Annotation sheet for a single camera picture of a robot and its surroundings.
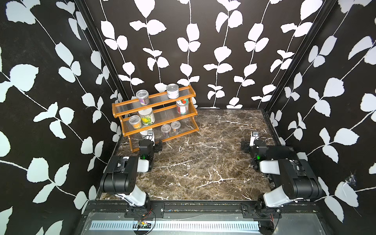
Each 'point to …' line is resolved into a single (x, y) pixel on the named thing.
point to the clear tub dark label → (176, 126)
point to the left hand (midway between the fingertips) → (152, 136)
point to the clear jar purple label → (143, 95)
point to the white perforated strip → (176, 225)
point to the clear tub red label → (165, 129)
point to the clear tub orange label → (135, 121)
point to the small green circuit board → (141, 224)
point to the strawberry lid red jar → (182, 106)
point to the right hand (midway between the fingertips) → (249, 137)
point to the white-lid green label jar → (147, 116)
